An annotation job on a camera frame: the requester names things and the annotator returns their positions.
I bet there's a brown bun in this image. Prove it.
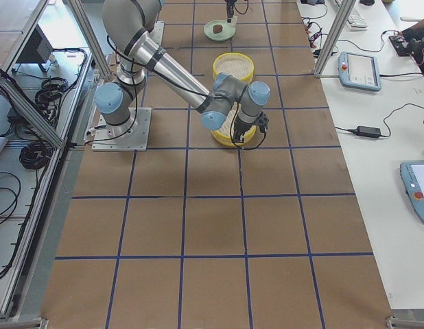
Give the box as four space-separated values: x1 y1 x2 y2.
212 24 223 34

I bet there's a yellow rimmed steamer basket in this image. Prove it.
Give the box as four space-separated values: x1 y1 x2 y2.
211 103 257 147
212 52 255 83

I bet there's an aluminium frame post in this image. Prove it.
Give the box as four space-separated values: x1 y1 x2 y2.
314 0 355 77

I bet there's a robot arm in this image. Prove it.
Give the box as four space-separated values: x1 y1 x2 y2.
102 0 270 145

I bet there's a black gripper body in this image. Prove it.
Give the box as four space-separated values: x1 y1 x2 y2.
233 118 255 134

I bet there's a white keyboard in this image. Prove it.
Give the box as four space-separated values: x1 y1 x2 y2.
346 8 368 31

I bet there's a black power adapter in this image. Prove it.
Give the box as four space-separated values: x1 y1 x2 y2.
354 125 381 138

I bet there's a teach pendant tablet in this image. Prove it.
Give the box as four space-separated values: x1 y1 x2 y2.
338 51 381 92

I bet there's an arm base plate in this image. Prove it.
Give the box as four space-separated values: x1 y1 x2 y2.
91 107 152 151
150 21 165 46

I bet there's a green plate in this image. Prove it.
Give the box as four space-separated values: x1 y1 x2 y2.
203 20 236 42

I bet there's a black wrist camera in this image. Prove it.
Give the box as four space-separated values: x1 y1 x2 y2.
255 111 269 134

